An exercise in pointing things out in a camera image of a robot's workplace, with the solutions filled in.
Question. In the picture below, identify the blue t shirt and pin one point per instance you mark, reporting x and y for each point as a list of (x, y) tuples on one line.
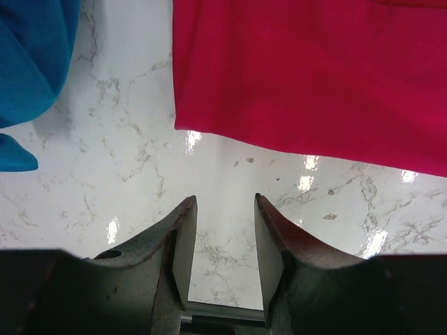
[(37, 40)]

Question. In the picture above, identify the magenta t shirt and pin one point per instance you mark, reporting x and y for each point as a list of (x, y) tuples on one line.
[(358, 80)]

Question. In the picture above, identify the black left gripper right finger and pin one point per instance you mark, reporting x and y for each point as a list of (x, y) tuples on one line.
[(307, 285)]

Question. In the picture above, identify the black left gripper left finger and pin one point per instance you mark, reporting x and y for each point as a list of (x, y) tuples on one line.
[(145, 280)]

